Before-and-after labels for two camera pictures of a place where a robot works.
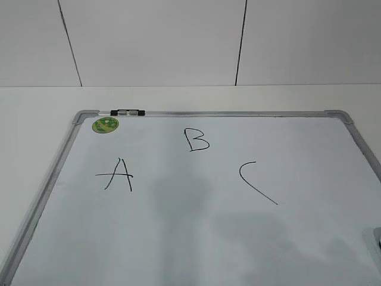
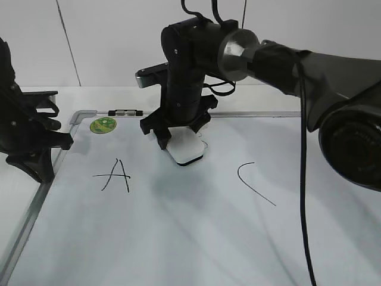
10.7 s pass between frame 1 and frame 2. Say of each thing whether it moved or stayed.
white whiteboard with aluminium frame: stayed
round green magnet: stayed
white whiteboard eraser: moved
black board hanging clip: stayed
